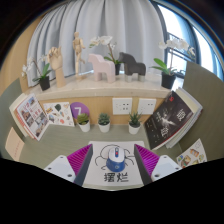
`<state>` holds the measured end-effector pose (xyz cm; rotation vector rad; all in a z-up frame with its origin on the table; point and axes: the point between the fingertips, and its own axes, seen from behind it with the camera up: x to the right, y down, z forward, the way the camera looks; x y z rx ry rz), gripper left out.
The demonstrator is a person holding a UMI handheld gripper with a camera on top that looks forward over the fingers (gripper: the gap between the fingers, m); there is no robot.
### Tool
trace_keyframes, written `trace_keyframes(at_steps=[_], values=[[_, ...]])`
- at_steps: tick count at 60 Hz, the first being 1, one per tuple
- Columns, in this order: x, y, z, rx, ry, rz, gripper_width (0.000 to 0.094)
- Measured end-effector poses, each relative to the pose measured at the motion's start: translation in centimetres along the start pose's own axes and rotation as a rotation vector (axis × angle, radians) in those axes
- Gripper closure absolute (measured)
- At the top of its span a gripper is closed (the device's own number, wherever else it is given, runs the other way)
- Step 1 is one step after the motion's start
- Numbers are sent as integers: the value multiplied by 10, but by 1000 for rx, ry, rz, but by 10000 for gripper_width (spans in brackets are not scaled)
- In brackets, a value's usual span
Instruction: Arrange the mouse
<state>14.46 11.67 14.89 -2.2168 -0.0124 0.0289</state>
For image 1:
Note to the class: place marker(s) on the round purple number card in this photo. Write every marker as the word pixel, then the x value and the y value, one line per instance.
pixel 79 109

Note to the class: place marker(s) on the white wall socket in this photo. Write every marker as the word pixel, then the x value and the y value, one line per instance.
pixel 146 106
pixel 122 106

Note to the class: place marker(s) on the black wooden horse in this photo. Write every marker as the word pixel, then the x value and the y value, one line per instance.
pixel 133 66

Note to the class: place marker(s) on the colourful food sticker sheet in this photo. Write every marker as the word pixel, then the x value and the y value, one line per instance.
pixel 192 155

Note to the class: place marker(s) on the window with dark frame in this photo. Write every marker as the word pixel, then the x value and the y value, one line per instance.
pixel 190 36

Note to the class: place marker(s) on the wooden artist mannequin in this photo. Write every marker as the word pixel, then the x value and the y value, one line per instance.
pixel 78 48

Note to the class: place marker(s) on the white orchid in black pot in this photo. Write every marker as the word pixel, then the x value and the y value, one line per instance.
pixel 168 81
pixel 105 40
pixel 44 83

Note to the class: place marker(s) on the blue and white computer mouse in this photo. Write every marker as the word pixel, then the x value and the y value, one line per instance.
pixel 116 160

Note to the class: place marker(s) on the green desk partition panel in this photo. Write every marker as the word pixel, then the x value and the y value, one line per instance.
pixel 208 110
pixel 8 96

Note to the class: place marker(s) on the thick white book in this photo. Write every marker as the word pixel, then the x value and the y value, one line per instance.
pixel 195 110

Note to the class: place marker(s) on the wooden hand model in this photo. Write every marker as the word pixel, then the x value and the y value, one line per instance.
pixel 56 61

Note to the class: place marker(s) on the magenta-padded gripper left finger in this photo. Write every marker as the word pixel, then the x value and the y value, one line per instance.
pixel 63 166

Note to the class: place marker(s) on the white mouse pad with drawing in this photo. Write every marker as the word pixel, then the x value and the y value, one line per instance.
pixel 100 171

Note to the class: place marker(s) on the grey curtain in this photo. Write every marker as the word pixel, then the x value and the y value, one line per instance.
pixel 126 23

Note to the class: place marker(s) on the white illustrated sticker card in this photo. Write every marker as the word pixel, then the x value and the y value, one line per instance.
pixel 58 114

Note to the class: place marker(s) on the black-covered book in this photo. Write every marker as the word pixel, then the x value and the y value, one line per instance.
pixel 166 123

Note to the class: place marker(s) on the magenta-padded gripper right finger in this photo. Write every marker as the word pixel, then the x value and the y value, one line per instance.
pixel 163 166

